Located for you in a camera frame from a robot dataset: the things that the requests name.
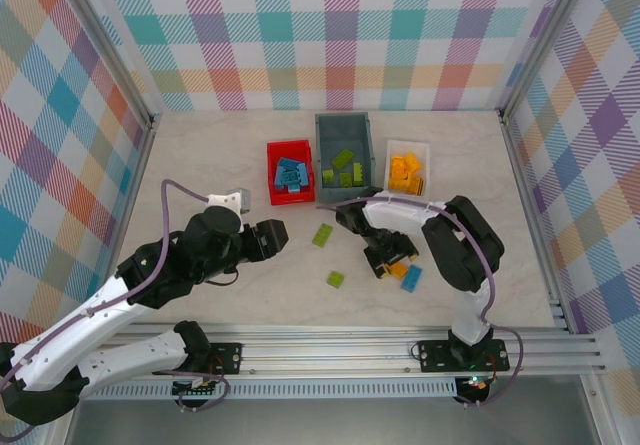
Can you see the aluminium frame post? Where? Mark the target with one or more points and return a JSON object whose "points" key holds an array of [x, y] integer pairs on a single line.
{"points": [[115, 40], [544, 40]]}

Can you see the green lego brick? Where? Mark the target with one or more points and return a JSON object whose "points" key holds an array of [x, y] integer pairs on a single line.
{"points": [[346, 180], [358, 172], [343, 158], [322, 235], [335, 279], [328, 177]]}

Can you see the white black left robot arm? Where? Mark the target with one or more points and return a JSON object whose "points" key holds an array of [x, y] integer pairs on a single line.
{"points": [[75, 325]]}

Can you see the aluminium side rail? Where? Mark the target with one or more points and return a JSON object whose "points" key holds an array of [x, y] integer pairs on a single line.
{"points": [[132, 190], [552, 275]]}

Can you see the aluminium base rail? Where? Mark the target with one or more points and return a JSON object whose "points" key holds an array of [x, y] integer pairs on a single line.
{"points": [[325, 352]]}

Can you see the orange lego brick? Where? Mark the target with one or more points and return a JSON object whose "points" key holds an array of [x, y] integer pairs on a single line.
{"points": [[408, 173], [398, 182], [414, 162], [398, 164], [399, 270]]}

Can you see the white plastic bin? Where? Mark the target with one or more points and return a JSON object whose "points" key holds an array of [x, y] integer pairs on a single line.
{"points": [[407, 146]]}

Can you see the small circuit board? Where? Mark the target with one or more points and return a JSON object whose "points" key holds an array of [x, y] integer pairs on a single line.
{"points": [[479, 384], [197, 391]]}

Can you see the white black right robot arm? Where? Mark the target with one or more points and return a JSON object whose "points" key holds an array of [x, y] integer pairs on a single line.
{"points": [[400, 212]]}

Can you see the grey plastic bin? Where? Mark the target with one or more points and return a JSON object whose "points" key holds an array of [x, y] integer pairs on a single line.
{"points": [[345, 135]]}

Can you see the red plastic bin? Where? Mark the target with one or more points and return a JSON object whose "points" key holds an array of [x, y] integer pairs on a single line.
{"points": [[292, 200]]}

